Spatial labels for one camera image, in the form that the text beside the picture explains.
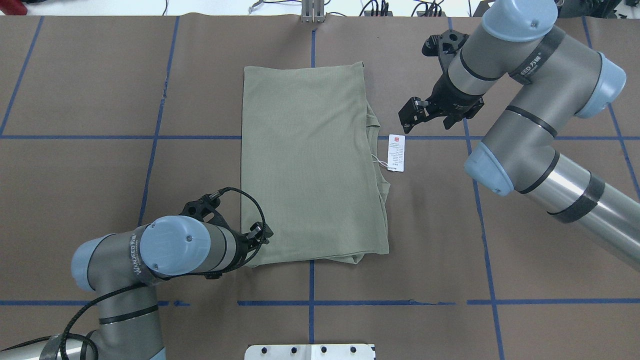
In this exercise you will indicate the sage green long-sleeve shirt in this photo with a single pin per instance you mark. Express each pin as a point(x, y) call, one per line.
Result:
point(309, 144)

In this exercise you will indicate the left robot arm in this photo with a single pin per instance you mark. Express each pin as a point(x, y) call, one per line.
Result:
point(123, 271)

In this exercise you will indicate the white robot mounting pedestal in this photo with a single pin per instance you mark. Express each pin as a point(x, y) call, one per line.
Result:
point(331, 351)

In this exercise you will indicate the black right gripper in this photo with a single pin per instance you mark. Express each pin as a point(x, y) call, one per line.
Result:
point(448, 98)

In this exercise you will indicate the red water bottle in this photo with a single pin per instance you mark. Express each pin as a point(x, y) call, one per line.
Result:
point(13, 8)

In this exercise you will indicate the white shirt hang tag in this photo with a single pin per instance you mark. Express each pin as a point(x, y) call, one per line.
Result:
point(395, 154)

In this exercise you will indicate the aluminium frame post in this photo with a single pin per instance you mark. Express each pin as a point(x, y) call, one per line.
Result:
point(313, 11)

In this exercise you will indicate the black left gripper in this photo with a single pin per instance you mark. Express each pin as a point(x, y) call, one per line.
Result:
point(242, 248)

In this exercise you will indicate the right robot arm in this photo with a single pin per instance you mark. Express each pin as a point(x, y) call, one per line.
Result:
point(560, 78)

